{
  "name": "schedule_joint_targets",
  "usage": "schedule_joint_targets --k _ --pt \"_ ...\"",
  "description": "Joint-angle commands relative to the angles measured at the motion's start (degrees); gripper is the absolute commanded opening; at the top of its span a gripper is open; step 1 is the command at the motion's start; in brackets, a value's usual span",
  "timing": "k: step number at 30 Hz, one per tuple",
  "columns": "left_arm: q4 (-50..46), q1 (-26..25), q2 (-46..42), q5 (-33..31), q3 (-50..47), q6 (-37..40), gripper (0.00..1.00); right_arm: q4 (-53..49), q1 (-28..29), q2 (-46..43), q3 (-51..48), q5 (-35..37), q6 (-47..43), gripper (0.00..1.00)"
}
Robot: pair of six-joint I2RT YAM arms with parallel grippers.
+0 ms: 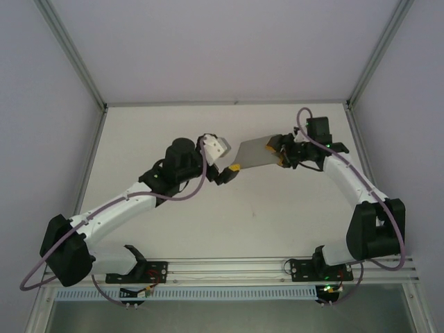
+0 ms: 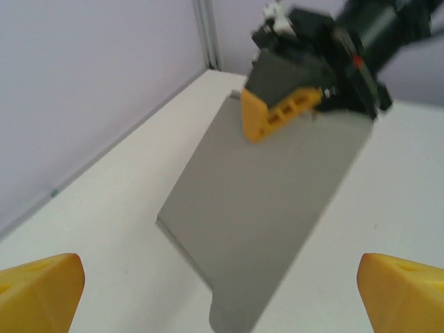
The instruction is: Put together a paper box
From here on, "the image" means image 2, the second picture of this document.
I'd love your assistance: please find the white plug connector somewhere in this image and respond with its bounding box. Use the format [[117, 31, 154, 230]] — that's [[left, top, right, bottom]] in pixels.
[[262, 2, 291, 33]]

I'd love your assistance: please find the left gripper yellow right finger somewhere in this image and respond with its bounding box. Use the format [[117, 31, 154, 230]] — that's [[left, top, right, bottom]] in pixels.
[[357, 253, 444, 333]]

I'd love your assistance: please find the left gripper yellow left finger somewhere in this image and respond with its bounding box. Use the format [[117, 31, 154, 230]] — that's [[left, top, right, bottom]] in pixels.
[[0, 253, 86, 333]]

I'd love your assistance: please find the grey aluminium frame post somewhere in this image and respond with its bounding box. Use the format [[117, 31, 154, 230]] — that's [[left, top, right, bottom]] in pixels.
[[192, 0, 223, 71]]

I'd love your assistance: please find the grey tray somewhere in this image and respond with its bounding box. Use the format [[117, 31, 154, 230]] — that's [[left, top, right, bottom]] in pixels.
[[155, 88, 377, 333]]

